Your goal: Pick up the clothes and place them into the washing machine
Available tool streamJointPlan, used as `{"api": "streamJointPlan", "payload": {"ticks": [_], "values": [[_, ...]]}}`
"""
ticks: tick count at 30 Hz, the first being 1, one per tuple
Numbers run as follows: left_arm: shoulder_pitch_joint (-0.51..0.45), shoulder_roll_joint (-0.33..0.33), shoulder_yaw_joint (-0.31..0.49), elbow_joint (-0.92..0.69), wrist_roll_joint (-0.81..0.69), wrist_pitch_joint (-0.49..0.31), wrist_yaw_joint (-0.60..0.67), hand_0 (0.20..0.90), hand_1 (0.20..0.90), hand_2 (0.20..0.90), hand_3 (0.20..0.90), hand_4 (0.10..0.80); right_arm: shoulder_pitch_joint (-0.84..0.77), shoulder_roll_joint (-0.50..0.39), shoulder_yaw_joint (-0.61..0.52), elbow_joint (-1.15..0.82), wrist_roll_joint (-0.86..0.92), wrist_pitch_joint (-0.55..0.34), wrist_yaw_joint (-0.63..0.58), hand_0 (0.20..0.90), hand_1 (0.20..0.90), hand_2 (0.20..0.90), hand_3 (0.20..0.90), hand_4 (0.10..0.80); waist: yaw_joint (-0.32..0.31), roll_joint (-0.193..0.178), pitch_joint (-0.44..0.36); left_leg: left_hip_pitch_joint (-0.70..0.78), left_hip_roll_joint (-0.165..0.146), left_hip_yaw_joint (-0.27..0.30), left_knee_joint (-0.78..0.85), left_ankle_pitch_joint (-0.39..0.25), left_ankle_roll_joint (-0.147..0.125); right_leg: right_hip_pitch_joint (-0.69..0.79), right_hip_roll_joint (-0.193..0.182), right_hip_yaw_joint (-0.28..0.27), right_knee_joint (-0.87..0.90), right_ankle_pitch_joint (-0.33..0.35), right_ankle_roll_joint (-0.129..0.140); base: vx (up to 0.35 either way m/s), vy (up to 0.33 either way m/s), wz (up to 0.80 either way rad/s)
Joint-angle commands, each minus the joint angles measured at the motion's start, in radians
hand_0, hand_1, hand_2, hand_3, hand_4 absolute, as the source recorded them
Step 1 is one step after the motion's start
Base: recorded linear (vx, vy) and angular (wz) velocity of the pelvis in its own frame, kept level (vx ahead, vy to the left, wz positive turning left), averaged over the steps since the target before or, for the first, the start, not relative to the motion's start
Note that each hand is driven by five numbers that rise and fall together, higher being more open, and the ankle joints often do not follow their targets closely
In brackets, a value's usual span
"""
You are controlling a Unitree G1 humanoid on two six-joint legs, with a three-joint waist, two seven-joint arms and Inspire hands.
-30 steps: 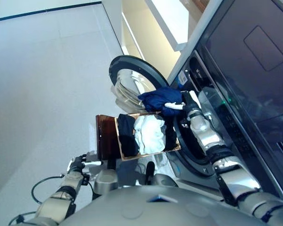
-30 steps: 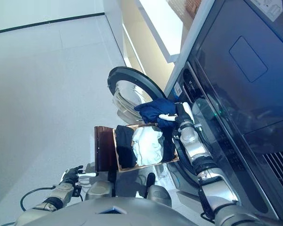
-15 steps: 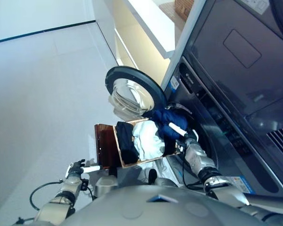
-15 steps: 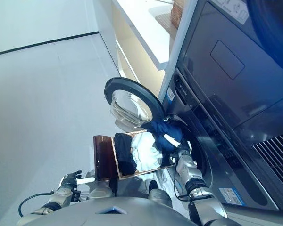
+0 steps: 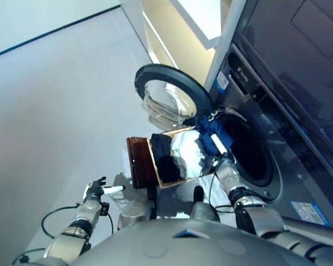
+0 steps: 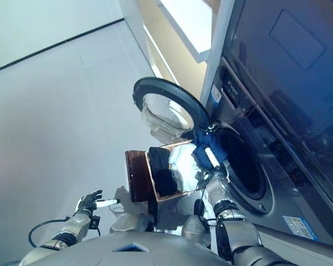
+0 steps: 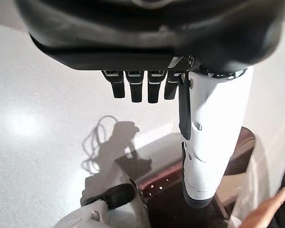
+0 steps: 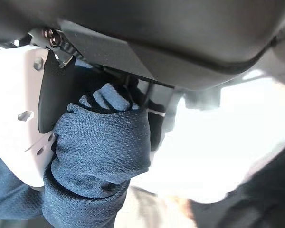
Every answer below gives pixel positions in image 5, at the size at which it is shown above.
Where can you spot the blue barcode sticker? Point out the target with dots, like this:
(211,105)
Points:
(222,81)

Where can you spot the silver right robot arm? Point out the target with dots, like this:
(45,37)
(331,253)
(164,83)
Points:
(266,219)

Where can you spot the grey front-load washing machine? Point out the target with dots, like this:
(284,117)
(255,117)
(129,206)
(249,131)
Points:
(294,41)

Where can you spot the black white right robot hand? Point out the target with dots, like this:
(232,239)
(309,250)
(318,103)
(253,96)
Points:
(219,145)

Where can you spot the white vertical cabinet post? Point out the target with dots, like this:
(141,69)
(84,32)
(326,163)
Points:
(224,41)

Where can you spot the blue white energy label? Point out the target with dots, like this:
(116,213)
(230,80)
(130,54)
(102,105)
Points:
(302,210)

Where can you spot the silver right robot leg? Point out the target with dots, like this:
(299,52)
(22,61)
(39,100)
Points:
(204,210)

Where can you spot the silver left robot leg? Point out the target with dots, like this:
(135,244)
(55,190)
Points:
(133,213)

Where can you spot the white garment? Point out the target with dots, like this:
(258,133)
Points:
(186,152)

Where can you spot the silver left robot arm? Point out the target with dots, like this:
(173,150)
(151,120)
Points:
(72,235)

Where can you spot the silver robot leg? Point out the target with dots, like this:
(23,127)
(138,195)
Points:
(133,213)
(204,210)

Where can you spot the wicker laundry basket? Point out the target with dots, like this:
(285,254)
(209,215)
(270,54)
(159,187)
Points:
(169,183)

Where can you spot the round washing machine door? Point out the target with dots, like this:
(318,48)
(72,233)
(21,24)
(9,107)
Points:
(166,97)

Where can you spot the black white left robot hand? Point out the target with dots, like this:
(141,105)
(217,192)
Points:
(94,188)

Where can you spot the grey drum washing machine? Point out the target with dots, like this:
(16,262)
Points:
(278,171)

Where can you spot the black garment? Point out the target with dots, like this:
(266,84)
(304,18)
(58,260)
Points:
(162,155)

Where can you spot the brown acrylic stool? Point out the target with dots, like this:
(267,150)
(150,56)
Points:
(138,163)

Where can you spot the grey robot torso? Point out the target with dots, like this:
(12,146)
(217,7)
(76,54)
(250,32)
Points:
(169,249)

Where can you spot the dark blue garment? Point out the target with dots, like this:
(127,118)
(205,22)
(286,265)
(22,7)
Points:
(208,130)

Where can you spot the white counter cabinet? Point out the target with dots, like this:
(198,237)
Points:
(199,25)

